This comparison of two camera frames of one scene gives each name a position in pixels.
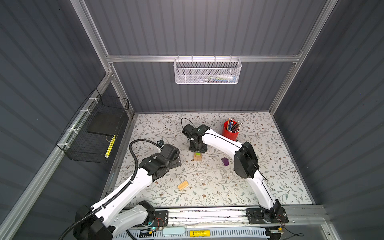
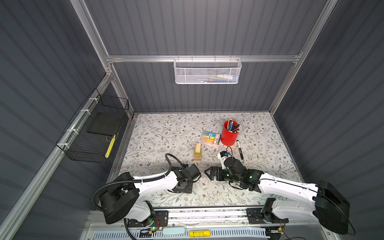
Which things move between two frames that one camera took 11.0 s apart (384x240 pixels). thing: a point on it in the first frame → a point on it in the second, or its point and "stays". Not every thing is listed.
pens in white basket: [222, 78] stays
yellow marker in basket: [107, 154] stays
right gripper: [203, 150] → [213, 169]
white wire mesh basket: [207, 71] stays
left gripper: [175, 163] → [190, 190]
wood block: [198, 157] stays
